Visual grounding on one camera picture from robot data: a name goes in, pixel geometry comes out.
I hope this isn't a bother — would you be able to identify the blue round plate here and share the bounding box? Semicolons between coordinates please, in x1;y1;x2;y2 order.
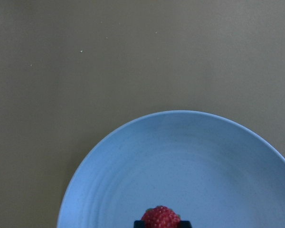
57;111;285;228

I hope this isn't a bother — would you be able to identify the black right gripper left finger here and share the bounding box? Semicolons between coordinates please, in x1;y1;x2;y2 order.
133;220;146;228

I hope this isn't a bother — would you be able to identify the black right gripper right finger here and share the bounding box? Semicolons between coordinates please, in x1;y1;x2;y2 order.
178;220;191;228

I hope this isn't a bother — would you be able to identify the red strawberry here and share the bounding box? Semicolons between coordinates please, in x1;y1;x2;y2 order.
141;206;181;228

